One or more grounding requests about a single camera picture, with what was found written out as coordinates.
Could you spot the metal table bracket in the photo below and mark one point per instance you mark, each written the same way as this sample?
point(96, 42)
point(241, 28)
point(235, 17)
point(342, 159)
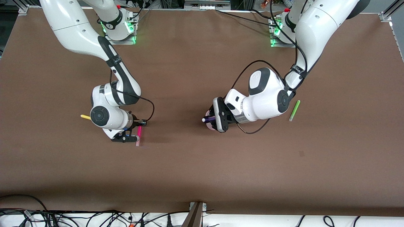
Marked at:
point(196, 214)

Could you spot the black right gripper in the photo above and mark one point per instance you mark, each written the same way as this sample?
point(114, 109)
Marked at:
point(135, 120)

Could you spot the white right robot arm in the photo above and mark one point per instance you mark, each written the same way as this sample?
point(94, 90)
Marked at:
point(72, 28)

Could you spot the yellow pen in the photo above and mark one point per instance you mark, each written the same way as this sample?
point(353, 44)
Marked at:
point(84, 116)

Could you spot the brown table cover mat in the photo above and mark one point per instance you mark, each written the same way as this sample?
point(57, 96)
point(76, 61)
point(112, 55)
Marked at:
point(189, 164)

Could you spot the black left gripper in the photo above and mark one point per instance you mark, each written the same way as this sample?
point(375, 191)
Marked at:
point(232, 119)

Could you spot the pink cup pen holder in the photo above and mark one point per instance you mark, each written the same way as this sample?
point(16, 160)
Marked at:
point(208, 125)

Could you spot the aluminium frame corner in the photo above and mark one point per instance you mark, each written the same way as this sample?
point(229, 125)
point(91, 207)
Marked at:
point(385, 15)
point(23, 10)

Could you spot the green pen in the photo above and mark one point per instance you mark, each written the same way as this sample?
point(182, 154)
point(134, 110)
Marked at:
point(294, 110)

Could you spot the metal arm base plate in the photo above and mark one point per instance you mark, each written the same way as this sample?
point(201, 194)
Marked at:
point(126, 41)
point(274, 45)

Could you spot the pink pen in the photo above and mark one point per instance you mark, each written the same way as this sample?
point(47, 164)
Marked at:
point(139, 132)

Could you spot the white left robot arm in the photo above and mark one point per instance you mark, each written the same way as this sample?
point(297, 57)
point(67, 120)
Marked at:
point(315, 25)

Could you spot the purple pen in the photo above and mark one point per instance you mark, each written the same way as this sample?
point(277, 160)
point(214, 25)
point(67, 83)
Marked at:
point(209, 119)

